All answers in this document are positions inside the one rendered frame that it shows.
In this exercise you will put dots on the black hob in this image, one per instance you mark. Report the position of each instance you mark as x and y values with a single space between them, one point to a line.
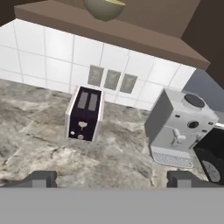
210 154

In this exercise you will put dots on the grey coffee machine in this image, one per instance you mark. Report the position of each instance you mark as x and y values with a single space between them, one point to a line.
178 125

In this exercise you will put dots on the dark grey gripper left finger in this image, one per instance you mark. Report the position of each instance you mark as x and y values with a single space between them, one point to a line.
43 179

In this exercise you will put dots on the black and white toaster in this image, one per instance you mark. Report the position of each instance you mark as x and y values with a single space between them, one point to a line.
85 113

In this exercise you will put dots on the brown wooden shelf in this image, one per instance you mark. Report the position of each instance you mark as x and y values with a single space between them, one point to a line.
116 26

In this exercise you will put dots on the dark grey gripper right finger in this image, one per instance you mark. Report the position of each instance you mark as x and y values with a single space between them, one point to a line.
181 179

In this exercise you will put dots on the olive green bowl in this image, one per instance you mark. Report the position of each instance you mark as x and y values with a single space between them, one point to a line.
104 8

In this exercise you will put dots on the grey wall socket plate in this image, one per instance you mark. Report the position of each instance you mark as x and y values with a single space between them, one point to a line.
128 83
95 75
112 79

